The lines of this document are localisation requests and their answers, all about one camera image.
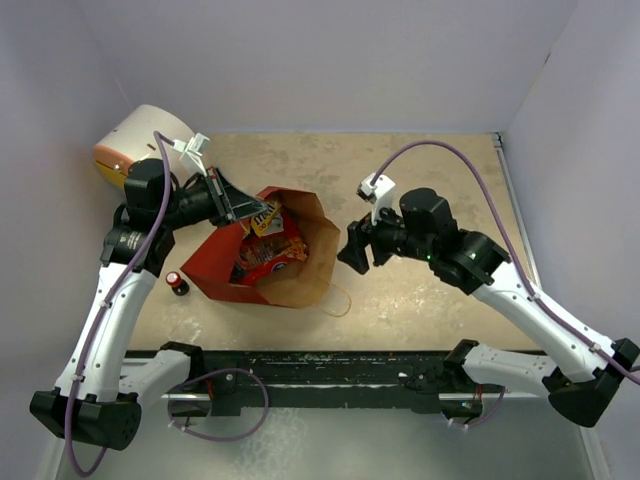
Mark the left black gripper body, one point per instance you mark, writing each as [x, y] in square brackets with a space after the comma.
[205, 201]

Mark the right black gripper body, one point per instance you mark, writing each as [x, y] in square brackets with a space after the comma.
[390, 237]

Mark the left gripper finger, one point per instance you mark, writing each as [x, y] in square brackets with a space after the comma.
[243, 208]
[230, 191]

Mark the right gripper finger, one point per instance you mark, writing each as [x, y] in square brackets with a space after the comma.
[359, 232]
[354, 255]

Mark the large red snack bag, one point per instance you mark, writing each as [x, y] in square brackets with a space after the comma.
[259, 257]

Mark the red brown paper bag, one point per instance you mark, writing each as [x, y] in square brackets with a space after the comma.
[297, 285]

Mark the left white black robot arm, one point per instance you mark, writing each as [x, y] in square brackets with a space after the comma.
[91, 402]

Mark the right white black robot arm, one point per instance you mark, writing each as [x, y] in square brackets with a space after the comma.
[579, 370]

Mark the small red black bottle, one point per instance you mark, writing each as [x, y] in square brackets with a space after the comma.
[177, 283]

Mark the white cylindrical toy drawer cabinet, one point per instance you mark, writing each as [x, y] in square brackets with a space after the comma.
[132, 140]

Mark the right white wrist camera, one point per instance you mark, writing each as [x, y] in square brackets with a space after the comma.
[379, 191]

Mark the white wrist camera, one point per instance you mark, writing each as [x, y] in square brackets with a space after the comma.
[191, 153]
[379, 191]

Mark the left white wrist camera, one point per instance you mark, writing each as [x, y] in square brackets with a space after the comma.
[191, 153]

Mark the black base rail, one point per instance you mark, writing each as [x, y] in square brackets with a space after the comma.
[418, 381]

